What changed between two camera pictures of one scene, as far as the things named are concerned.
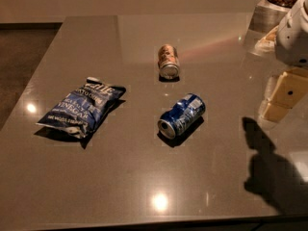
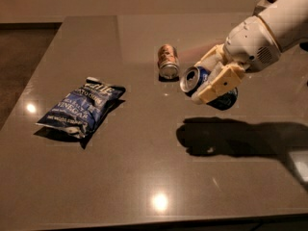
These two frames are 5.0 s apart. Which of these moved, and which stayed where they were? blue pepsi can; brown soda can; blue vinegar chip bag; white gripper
Moved: blue pepsi can; white gripper
Stayed: brown soda can; blue vinegar chip bag
